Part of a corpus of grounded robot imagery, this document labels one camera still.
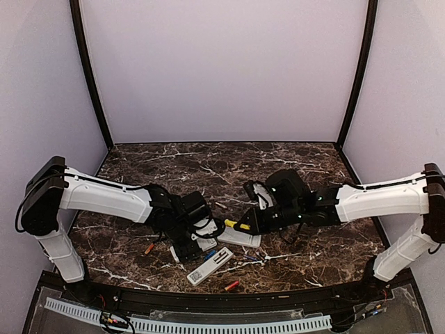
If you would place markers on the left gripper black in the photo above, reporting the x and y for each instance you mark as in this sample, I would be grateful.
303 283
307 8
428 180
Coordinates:
185 253

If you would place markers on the red orange battery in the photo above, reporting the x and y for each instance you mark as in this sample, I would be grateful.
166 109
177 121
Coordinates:
232 285

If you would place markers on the white remote with buttons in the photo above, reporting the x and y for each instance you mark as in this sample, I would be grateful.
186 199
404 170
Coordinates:
205 244

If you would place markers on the right black frame post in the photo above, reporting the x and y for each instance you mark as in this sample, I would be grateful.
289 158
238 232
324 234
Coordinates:
371 14

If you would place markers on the white remote with label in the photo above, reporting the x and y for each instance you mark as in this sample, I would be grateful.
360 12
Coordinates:
210 266

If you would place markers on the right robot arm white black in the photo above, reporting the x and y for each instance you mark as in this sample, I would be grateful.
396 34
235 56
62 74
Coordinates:
421 194

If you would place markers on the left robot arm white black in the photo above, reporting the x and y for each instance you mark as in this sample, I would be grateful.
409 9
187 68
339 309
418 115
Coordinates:
56 186

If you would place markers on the black frame post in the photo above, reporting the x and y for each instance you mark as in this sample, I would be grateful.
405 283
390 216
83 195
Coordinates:
81 42
371 14

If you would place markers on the yellow handled screwdriver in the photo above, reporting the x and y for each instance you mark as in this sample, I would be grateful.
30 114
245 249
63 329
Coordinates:
235 224

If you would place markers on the left black frame post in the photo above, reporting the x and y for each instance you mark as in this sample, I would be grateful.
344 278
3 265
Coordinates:
81 42

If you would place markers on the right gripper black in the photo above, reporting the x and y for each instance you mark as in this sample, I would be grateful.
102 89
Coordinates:
256 225

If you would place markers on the black front rail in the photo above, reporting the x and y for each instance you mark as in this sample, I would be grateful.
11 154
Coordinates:
336 299

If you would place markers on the blue battery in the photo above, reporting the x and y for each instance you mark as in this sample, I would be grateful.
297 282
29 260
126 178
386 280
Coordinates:
209 255

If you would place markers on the white slotted cable duct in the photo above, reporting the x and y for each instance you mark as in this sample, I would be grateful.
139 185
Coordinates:
163 322

